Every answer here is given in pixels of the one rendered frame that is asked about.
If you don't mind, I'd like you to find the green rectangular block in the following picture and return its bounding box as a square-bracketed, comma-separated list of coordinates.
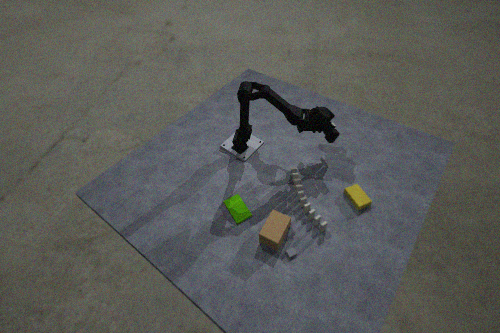
[223, 194, 252, 224]

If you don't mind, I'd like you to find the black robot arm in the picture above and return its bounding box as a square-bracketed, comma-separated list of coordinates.
[231, 81, 334, 154]

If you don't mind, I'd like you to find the yellow block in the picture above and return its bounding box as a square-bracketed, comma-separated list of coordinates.
[343, 184, 372, 210]

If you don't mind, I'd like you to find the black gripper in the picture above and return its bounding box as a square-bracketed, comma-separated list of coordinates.
[312, 121, 339, 143]

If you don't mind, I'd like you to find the brown rectangular block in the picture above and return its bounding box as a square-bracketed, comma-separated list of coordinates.
[259, 210, 291, 251]

